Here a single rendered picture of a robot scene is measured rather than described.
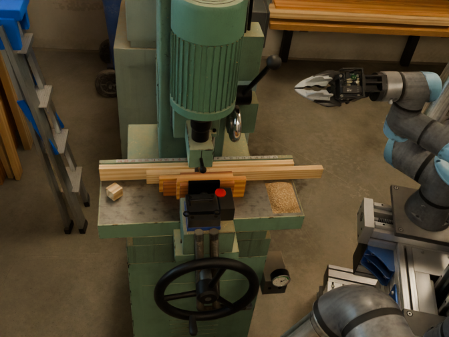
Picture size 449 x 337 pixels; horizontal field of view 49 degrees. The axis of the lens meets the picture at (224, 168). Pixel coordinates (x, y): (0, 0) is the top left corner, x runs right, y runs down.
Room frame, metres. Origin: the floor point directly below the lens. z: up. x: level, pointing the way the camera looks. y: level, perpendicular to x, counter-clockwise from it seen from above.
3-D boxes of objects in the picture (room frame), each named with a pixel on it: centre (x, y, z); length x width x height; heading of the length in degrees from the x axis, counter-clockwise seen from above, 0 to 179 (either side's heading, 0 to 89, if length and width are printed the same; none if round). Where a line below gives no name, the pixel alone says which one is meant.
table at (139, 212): (0.97, 0.05, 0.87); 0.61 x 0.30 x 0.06; 102
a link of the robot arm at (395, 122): (1.06, -0.46, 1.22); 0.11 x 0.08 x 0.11; 47
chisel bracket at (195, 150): (1.10, 0.08, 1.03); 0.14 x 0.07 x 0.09; 12
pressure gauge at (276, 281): (0.93, -0.22, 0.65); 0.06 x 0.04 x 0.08; 102
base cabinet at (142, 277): (1.19, 0.11, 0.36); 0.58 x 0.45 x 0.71; 12
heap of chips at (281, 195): (1.04, -0.19, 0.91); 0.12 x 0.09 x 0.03; 12
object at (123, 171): (1.10, 0.08, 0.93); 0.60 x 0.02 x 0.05; 102
